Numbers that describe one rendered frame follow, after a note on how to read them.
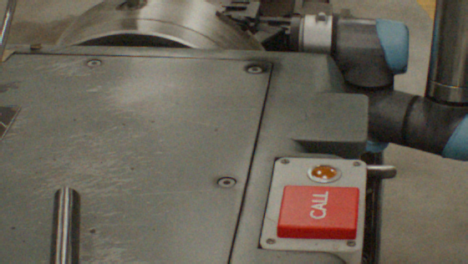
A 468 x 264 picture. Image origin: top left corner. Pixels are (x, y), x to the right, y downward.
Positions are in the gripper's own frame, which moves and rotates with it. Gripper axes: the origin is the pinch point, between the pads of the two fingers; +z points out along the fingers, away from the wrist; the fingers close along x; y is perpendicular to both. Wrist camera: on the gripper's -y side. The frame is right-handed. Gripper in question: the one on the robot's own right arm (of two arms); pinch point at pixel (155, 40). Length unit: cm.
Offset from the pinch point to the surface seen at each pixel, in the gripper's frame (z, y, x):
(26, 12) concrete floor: 124, 268, -110
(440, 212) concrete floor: -53, 128, -110
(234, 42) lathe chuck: -14.3, -20.7, 9.6
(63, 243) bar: -10, -74, 17
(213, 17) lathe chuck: -11.5, -18.4, 11.5
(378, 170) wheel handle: -32, 35, -40
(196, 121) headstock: -15, -50, 15
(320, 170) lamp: -27, -58, 16
